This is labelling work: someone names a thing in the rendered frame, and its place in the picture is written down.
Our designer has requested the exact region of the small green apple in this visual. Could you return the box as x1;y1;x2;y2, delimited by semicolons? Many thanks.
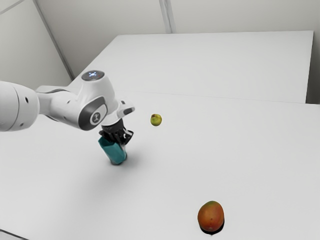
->
150;113;163;127

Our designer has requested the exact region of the red orange mango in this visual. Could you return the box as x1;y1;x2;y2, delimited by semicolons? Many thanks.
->
197;200;225;232

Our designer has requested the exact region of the teal faceted mug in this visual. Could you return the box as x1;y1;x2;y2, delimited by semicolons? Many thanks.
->
97;135;128;165

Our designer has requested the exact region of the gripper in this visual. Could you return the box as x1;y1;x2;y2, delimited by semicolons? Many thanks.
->
98;119;134;159

